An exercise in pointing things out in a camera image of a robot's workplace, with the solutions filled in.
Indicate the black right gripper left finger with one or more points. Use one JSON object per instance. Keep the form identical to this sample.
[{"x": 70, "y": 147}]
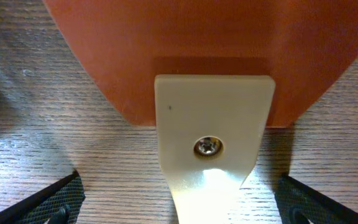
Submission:
[{"x": 58, "y": 203}]

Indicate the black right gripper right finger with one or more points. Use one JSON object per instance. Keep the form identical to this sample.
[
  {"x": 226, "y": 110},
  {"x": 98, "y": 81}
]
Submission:
[{"x": 298, "y": 203}]

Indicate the red scraper with wooden handle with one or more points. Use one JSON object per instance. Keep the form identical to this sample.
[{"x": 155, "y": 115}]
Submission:
[{"x": 211, "y": 76}]

